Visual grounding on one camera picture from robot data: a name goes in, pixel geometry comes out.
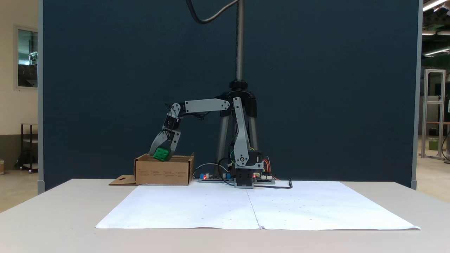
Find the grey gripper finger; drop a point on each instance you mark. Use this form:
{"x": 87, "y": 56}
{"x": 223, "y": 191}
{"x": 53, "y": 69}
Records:
{"x": 175, "y": 144}
{"x": 157, "y": 140}

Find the green bin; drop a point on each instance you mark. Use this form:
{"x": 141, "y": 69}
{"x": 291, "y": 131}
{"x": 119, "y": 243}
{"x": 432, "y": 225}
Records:
{"x": 433, "y": 144}

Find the brown cardboard box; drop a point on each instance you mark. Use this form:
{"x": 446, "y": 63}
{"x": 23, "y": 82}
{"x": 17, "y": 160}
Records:
{"x": 163, "y": 174}

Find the black shelf cart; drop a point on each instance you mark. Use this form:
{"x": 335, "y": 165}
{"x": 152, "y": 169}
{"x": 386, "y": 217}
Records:
{"x": 25, "y": 147}

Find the aluminium profile frame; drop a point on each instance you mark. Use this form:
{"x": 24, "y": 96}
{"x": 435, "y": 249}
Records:
{"x": 434, "y": 105}

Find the black and grey tripod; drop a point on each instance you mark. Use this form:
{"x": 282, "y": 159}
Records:
{"x": 239, "y": 42}

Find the blue circuit board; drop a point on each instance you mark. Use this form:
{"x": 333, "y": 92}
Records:
{"x": 214, "y": 178}

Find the white paper sheet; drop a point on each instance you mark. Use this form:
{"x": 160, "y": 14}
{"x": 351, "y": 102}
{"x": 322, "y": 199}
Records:
{"x": 327, "y": 207}
{"x": 175, "y": 211}

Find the framed wall window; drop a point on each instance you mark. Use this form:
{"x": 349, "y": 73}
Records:
{"x": 27, "y": 58}

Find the ceiling strip light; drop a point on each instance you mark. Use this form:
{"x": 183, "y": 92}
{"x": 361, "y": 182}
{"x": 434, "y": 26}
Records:
{"x": 429, "y": 33}
{"x": 434, "y": 4}
{"x": 436, "y": 52}

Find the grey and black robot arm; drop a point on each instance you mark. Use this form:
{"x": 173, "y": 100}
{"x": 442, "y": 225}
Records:
{"x": 242, "y": 140}

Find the green die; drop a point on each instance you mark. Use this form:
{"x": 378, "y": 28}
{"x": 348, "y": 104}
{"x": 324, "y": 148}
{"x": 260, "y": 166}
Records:
{"x": 161, "y": 154}

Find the dark blue partition panel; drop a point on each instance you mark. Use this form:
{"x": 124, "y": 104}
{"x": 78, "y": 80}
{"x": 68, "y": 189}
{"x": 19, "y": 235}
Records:
{"x": 105, "y": 70}

